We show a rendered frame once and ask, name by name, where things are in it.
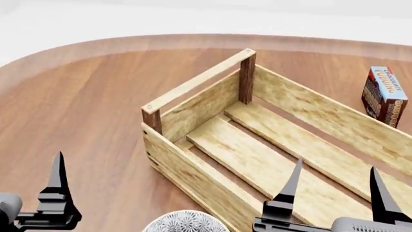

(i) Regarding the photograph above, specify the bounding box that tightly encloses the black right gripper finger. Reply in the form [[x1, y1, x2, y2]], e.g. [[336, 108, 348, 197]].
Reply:
[[369, 166, 407, 224], [263, 158, 304, 218]]

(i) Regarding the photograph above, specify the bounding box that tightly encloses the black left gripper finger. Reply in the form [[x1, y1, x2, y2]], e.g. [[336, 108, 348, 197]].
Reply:
[[37, 151, 79, 214]]

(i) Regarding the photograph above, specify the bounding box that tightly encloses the light wooden slatted crate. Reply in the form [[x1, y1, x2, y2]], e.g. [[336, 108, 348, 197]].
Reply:
[[141, 48, 412, 232]]

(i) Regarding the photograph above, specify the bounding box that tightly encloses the grey patterned bowl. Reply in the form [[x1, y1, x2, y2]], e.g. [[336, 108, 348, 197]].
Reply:
[[141, 209, 231, 232]]

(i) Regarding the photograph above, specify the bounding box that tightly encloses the chocolate pudding box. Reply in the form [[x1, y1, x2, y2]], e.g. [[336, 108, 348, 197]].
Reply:
[[360, 66, 409, 129]]

